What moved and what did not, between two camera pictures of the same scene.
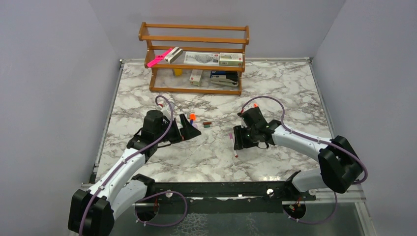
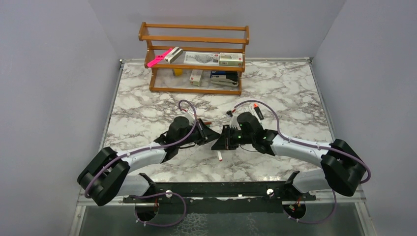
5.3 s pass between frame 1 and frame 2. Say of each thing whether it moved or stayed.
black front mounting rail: stayed
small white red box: stayed
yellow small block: stayed
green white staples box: stayed
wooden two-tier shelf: stayed
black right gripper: moved
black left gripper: moved
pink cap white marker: moved
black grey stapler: stayed
